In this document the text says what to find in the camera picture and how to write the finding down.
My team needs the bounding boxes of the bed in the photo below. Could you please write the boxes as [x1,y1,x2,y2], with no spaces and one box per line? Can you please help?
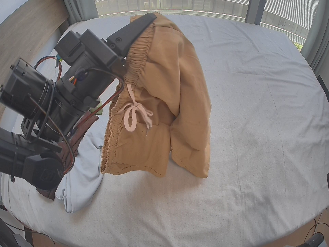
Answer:
[0,0,329,247]

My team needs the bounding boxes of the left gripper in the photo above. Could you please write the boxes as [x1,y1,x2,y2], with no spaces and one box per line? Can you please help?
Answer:
[57,12,157,110]

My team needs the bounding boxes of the brown garment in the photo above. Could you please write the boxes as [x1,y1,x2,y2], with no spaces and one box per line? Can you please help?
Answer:
[36,112,100,201]

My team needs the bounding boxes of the tan shorts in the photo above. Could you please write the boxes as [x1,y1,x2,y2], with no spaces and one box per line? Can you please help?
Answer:
[100,14,212,178]

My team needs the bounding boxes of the black cable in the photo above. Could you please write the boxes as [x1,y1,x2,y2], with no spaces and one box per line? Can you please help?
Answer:
[0,221,55,247]
[306,218,329,241]

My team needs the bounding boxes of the pale grey garment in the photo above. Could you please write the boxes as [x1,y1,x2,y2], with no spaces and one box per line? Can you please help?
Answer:
[55,131,104,213]

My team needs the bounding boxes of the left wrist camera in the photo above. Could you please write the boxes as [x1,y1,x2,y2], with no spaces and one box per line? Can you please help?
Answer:
[55,31,83,64]

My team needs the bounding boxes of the grey-green curtain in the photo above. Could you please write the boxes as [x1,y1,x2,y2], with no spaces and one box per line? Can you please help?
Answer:
[58,0,100,25]
[300,0,329,74]

